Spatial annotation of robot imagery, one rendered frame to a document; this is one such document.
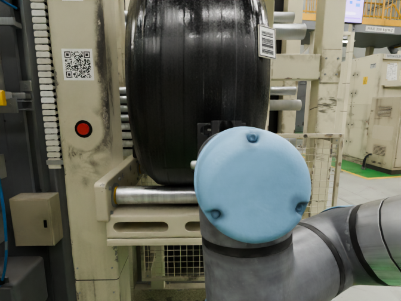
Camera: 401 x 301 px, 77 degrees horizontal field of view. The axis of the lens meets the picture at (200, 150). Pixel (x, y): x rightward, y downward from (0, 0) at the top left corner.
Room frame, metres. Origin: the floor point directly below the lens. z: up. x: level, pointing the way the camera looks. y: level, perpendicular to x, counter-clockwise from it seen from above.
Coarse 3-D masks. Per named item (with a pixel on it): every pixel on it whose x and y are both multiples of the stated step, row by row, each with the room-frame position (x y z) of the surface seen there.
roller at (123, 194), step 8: (120, 192) 0.58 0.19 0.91; (128, 192) 0.58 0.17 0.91; (136, 192) 0.58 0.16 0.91; (144, 192) 0.58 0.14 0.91; (152, 192) 0.59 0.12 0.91; (160, 192) 0.59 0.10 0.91; (168, 192) 0.59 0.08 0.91; (176, 192) 0.59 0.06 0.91; (184, 192) 0.59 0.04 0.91; (192, 192) 0.59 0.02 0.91; (120, 200) 0.58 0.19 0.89; (128, 200) 0.58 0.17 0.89; (136, 200) 0.58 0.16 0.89; (144, 200) 0.58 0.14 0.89; (152, 200) 0.58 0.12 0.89; (160, 200) 0.58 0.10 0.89; (168, 200) 0.58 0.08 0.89; (176, 200) 0.58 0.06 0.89; (184, 200) 0.58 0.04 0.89; (192, 200) 0.59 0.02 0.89
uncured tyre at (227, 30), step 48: (144, 0) 0.51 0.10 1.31; (192, 0) 0.51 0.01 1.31; (240, 0) 0.51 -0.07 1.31; (144, 48) 0.47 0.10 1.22; (192, 48) 0.47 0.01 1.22; (240, 48) 0.47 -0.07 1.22; (144, 96) 0.47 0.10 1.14; (192, 96) 0.47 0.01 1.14; (240, 96) 0.47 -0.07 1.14; (144, 144) 0.50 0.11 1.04; (192, 144) 0.49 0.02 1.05
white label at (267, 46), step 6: (258, 24) 0.49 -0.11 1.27; (258, 30) 0.49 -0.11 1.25; (264, 30) 0.50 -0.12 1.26; (270, 30) 0.50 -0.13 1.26; (258, 36) 0.49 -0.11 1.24; (264, 36) 0.49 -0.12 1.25; (270, 36) 0.50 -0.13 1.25; (258, 42) 0.48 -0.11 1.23; (264, 42) 0.49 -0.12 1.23; (270, 42) 0.50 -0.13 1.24; (258, 48) 0.48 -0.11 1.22; (264, 48) 0.49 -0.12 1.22; (270, 48) 0.49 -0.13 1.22; (258, 54) 0.48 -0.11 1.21; (264, 54) 0.48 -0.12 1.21; (270, 54) 0.49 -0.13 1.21
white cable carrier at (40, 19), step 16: (32, 0) 0.66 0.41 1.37; (48, 16) 0.68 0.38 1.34; (48, 32) 0.69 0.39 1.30; (48, 48) 0.66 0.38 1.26; (48, 64) 0.70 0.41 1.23; (48, 80) 0.66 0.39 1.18; (48, 96) 0.67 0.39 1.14; (48, 112) 0.66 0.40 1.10; (48, 128) 0.66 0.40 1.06; (48, 144) 0.66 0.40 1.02
